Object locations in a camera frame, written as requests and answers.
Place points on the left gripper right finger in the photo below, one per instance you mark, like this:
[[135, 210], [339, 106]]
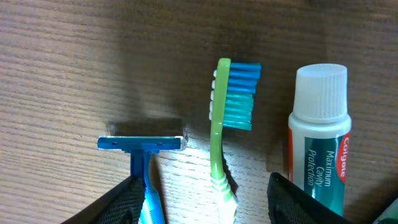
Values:
[[288, 204]]

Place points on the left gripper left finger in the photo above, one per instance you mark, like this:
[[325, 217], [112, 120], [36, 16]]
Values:
[[121, 205]]

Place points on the green white soap packet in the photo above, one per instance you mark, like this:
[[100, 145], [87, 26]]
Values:
[[389, 215]]

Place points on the Colgate toothpaste tube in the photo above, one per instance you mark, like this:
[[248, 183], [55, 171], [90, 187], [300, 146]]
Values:
[[319, 133]]

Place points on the green toothbrush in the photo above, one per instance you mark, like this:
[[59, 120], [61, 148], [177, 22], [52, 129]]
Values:
[[231, 106]]

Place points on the blue disposable razor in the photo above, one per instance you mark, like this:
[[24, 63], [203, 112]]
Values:
[[141, 148]]

